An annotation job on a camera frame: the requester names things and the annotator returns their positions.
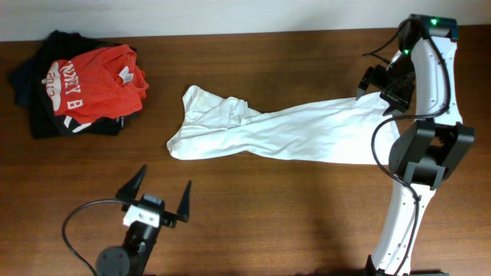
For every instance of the white t-shirt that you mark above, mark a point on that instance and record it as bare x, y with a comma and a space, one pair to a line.
346, 130

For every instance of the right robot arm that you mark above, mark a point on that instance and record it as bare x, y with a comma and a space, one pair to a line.
418, 84

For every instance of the red printed t-shirt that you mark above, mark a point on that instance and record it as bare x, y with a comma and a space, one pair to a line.
105, 82

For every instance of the black folded clothes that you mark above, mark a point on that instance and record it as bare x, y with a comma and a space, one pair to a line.
30, 91

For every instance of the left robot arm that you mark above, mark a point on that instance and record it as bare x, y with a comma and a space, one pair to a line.
129, 259

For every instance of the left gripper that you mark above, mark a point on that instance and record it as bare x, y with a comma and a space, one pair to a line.
130, 190

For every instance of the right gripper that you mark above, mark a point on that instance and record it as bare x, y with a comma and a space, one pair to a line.
400, 100

